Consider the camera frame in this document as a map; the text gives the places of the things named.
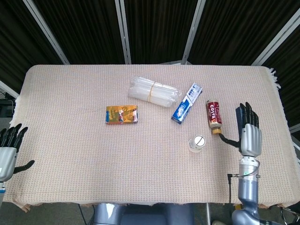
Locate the black equipment box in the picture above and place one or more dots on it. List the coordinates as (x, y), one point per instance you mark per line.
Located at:
(5, 105)

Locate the beige woven tablecloth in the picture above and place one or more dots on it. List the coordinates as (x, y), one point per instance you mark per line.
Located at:
(93, 159)

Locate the Costa coffee bottle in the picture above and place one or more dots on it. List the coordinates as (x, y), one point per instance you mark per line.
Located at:
(213, 113)

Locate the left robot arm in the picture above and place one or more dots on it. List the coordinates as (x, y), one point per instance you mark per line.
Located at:
(2, 187)

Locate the dark blue box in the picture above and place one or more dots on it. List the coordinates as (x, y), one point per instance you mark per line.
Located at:
(238, 117)

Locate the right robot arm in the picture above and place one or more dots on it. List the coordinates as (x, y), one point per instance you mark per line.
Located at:
(247, 192)

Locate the blue toothpaste box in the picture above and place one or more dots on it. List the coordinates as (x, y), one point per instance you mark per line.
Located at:
(185, 107)

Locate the white screen frame post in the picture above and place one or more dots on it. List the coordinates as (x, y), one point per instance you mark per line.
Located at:
(9, 90)
(124, 35)
(295, 128)
(47, 32)
(192, 35)
(276, 39)

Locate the dark pleated screen panel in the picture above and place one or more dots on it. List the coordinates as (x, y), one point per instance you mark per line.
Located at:
(290, 82)
(18, 47)
(157, 28)
(234, 28)
(89, 30)

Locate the yellow rubber band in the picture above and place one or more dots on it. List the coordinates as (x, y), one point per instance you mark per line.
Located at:
(152, 90)

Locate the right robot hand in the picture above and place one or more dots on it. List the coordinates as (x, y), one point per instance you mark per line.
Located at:
(252, 140)

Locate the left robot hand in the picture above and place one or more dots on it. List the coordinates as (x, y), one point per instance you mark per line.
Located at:
(8, 161)

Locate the white paper cup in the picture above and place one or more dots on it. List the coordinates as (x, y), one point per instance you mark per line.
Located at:
(199, 141)

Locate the orange yellow carton box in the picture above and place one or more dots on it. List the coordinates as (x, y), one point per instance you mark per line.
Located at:
(120, 114)

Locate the grey robot torso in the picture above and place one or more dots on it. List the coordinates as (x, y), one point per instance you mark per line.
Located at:
(140, 215)

